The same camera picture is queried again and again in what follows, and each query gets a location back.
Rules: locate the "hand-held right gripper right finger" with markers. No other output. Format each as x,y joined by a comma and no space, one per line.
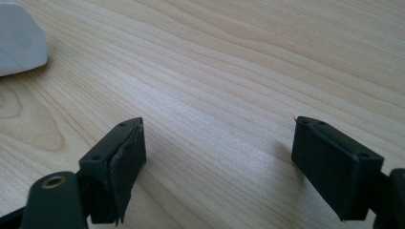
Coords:
334,171

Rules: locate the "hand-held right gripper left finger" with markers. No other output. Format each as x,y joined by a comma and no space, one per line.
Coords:
117,171

